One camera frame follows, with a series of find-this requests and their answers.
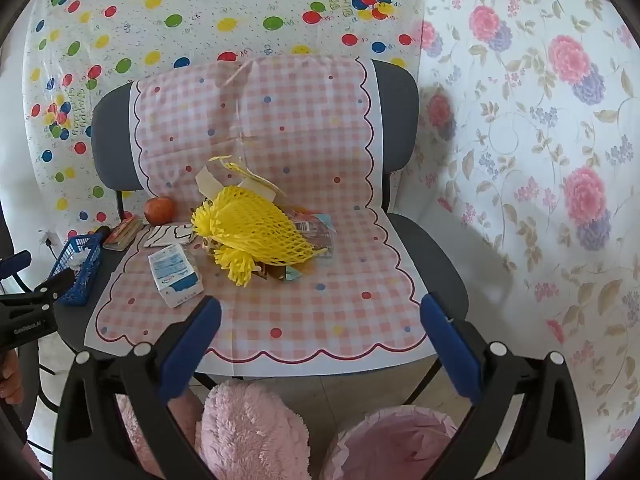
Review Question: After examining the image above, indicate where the pink bag lined bin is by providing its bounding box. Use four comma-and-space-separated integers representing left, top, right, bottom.
320, 405, 461, 480

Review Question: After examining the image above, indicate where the pink fluffy clothing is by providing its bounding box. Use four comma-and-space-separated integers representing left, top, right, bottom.
117, 380, 311, 480

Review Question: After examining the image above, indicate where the blue plastic basket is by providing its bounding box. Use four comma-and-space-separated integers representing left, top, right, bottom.
47, 233, 105, 307

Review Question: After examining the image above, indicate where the pink checked cloth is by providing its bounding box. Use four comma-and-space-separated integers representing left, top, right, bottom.
84, 55, 430, 365

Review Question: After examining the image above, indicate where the orange cover notepad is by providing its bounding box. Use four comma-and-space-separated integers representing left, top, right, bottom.
102, 216, 145, 252

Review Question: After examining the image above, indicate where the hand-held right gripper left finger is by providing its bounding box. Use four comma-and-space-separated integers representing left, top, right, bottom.
52, 296, 223, 480

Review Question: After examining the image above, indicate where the colourful snack wrapper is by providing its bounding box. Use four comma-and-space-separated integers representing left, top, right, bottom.
289, 212, 336, 261

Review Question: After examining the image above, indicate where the red apple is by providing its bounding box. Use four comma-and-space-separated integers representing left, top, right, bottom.
144, 196, 176, 226

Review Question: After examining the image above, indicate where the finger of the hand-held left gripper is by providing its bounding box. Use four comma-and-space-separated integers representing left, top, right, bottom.
31, 266, 77, 307
0, 251, 33, 283

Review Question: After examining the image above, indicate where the person's left hand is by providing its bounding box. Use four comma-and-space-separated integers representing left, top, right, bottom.
0, 347, 23, 403

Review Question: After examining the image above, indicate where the yellow foam net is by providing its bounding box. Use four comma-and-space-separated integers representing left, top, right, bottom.
191, 156, 328, 288

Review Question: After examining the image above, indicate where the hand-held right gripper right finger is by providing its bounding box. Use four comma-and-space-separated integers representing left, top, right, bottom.
420, 292, 586, 480

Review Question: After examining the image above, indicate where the white blue carton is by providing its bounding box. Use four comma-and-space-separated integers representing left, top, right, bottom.
148, 243, 205, 309

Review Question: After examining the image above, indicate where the grey office chair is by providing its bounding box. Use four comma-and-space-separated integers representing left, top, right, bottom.
52, 57, 471, 411

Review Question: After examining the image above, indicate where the floral print sheet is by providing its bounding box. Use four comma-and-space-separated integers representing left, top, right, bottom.
390, 0, 640, 461

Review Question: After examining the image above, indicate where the balloon print sheet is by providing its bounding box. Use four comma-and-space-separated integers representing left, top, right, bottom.
20, 0, 426, 241

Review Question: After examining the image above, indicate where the white paper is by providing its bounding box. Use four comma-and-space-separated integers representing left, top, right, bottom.
195, 167, 227, 207

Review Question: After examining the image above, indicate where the white black-lined pouch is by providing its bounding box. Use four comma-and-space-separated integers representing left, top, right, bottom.
143, 222, 196, 248

